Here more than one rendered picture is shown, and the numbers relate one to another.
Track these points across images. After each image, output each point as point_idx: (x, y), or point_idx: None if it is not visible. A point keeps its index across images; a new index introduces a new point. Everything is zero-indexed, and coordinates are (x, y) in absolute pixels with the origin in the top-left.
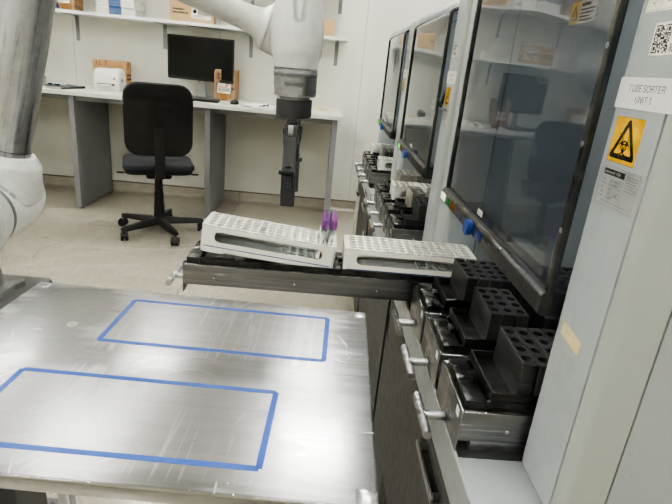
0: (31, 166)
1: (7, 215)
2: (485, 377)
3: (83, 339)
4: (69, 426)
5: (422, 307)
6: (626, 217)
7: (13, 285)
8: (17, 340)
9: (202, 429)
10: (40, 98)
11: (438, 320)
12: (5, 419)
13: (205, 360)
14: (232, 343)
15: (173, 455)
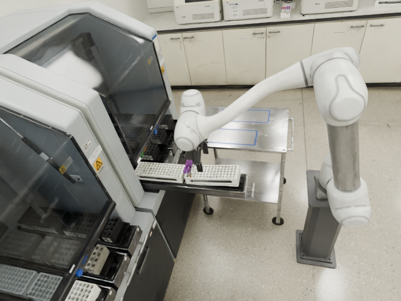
0: (329, 183)
1: (324, 178)
2: (176, 122)
3: (260, 130)
4: (252, 113)
5: (170, 153)
6: (166, 76)
7: (317, 192)
8: (274, 129)
9: None
10: (332, 165)
11: (171, 143)
12: (263, 113)
13: (232, 126)
14: (227, 131)
15: None
